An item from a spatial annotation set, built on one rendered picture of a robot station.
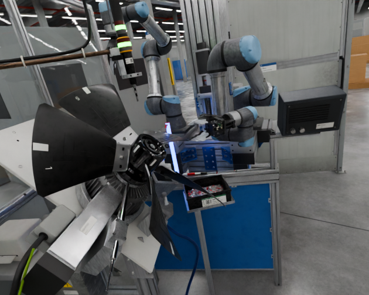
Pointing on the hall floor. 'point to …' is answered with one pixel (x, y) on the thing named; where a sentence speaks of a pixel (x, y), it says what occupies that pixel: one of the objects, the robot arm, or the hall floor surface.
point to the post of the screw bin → (204, 251)
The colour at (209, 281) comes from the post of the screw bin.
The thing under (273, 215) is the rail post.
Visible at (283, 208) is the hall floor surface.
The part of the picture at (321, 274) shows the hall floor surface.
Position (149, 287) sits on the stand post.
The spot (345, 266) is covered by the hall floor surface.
